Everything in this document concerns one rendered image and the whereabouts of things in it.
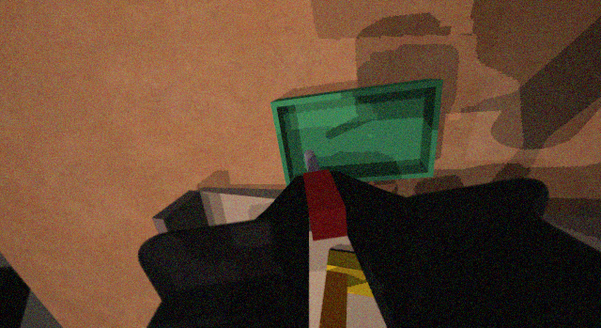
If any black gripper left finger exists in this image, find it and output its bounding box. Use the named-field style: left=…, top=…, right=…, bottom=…
left=138, top=176, right=309, bottom=328

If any green tray floor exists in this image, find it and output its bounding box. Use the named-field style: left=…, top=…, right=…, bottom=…
left=282, top=88, right=425, bottom=174

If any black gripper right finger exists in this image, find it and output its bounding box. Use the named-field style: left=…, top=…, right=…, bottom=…
left=330, top=170, right=549, bottom=328

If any red-headed metal pin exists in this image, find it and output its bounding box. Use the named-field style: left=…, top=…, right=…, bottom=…
left=303, top=149, right=347, bottom=242

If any yellow chock with orange handle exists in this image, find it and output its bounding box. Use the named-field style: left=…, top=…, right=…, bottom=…
left=319, top=248, right=374, bottom=328

